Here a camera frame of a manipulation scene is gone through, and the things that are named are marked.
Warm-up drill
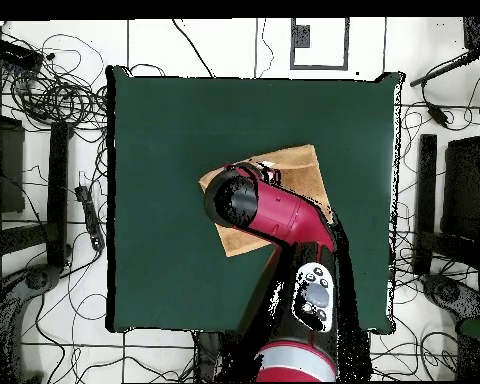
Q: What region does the black rod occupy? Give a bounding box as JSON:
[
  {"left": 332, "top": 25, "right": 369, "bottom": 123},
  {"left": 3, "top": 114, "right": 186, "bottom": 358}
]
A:
[{"left": 408, "top": 50, "right": 480, "bottom": 88}]

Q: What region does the dark green table cloth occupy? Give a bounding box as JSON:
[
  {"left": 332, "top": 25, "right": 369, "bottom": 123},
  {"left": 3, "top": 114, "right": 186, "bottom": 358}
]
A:
[{"left": 105, "top": 64, "right": 405, "bottom": 335}]

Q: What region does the black power adapter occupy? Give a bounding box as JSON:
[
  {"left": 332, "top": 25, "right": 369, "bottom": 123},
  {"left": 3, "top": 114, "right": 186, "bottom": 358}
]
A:
[{"left": 426, "top": 102, "right": 451, "bottom": 129}]

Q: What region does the dark grey stand base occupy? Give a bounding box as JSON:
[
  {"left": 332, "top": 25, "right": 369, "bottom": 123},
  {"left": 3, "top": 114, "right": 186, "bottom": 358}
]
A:
[
  {"left": 419, "top": 273, "right": 480, "bottom": 321},
  {"left": 0, "top": 263, "right": 63, "bottom": 383}
]

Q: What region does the black rectangular box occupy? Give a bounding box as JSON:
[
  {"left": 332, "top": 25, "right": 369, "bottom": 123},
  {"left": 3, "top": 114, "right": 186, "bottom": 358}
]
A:
[{"left": 0, "top": 37, "right": 44, "bottom": 72}]

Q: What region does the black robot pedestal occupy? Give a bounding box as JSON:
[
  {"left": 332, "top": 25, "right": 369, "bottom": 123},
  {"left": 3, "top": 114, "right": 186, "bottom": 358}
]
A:
[{"left": 192, "top": 330, "right": 241, "bottom": 383}]

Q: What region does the black floor beam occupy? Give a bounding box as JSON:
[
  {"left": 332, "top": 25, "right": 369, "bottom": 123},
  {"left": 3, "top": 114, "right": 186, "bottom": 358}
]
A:
[
  {"left": 46, "top": 121, "right": 74, "bottom": 268},
  {"left": 413, "top": 133, "right": 438, "bottom": 275}
]

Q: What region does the black power strip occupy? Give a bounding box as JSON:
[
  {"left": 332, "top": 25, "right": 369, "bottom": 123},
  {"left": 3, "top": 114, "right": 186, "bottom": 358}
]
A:
[{"left": 74, "top": 184, "right": 106, "bottom": 252}]

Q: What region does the orange terry towel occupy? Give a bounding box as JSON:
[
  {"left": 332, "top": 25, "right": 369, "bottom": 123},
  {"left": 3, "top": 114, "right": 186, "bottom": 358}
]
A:
[{"left": 198, "top": 143, "right": 336, "bottom": 258}]

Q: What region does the black cable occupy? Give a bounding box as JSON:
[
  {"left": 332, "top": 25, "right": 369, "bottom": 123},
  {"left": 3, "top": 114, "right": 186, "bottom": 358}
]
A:
[{"left": 171, "top": 18, "right": 216, "bottom": 78}]

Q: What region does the dark flat panel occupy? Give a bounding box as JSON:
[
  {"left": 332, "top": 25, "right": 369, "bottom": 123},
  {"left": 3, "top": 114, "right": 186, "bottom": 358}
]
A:
[
  {"left": 0, "top": 113, "right": 26, "bottom": 214},
  {"left": 441, "top": 135, "right": 480, "bottom": 241}
]

